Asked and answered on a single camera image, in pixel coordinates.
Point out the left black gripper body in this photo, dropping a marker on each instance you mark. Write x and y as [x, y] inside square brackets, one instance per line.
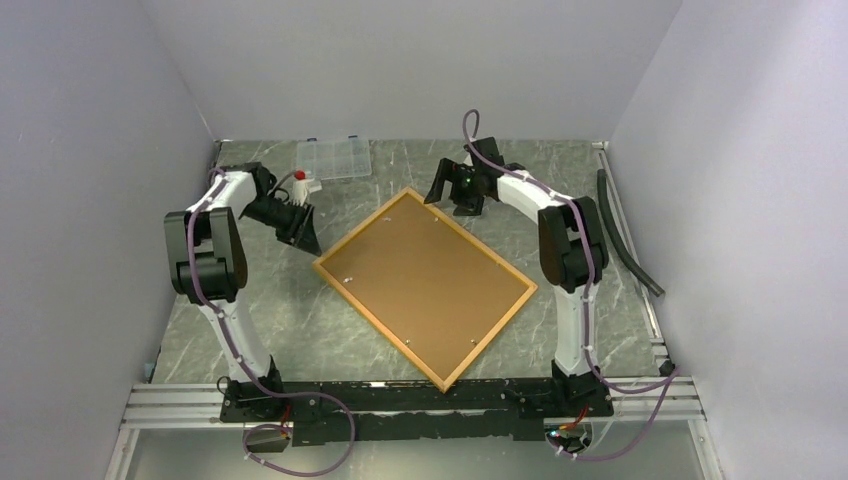
[285, 217]

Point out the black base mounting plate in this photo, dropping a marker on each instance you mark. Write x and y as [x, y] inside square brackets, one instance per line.
[336, 411]

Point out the brown backing board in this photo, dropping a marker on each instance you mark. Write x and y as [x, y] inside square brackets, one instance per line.
[424, 285]

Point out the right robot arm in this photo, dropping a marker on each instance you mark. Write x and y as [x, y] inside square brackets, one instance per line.
[572, 249]

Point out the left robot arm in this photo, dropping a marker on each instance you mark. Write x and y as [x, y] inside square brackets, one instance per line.
[208, 264]

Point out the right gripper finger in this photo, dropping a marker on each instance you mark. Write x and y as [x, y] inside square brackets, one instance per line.
[445, 172]
[469, 206]

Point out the clear plastic organizer box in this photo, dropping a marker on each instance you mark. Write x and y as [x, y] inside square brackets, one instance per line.
[334, 159]

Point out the aluminium rail frame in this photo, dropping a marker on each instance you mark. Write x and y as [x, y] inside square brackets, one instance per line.
[197, 406]

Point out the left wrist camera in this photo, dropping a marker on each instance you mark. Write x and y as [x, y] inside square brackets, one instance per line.
[303, 186]

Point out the yellow wooden picture frame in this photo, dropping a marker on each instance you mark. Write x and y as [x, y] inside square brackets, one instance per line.
[324, 268]

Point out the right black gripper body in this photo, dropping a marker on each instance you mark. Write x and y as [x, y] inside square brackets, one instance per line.
[466, 186]

